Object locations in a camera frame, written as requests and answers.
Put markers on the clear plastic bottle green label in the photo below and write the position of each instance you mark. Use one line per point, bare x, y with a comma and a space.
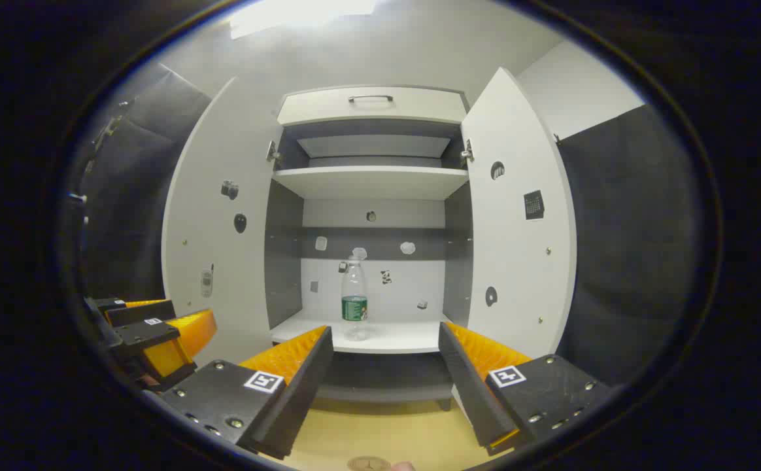
354, 307

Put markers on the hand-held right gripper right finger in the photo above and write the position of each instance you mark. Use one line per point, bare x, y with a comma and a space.
469, 392

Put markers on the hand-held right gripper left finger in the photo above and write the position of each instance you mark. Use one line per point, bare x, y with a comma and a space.
302, 392

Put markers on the white cabinet drawer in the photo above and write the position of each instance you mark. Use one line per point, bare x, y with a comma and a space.
315, 108

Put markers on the white and grey cabinet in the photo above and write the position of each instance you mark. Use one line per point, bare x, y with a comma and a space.
380, 183

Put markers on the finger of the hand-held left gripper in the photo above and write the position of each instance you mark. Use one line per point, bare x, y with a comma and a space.
138, 314
171, 337

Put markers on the black backdrop cloth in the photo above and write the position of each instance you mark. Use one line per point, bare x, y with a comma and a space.
138, 196
629, 248

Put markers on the white cabinet door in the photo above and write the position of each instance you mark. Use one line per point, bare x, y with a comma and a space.
210, 261
518, 261

